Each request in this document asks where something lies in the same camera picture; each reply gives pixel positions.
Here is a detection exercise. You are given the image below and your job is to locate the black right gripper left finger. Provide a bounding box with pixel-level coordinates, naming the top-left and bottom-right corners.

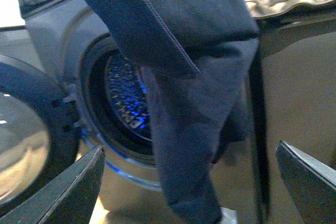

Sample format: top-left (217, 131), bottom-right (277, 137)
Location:
top-left (1, 145), bottom-right (105, 223)

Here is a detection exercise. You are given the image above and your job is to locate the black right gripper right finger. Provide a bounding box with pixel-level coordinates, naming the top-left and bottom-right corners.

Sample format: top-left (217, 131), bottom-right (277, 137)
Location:
top-left (276, 141), bottom-right (335, 223)

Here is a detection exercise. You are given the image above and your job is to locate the dark navy garment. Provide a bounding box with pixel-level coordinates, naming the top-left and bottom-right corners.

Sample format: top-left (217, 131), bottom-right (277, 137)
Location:
top-left (85, 0), bottom-right (259, 223)

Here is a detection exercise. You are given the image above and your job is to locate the washing machine door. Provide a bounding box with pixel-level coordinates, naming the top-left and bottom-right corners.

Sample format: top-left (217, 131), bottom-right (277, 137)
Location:
top-left (1, 55), bottom-right (80, 215)

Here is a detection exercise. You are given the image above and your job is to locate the grey front-load washing machine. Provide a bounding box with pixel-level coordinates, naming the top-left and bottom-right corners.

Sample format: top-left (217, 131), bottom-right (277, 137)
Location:
top-left (18, 0), bottom-right (161, 191)

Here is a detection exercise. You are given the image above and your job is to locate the brown cabinet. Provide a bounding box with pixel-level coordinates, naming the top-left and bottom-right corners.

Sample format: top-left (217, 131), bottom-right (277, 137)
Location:
top-left (258, 16), bottom-right (336, 224)

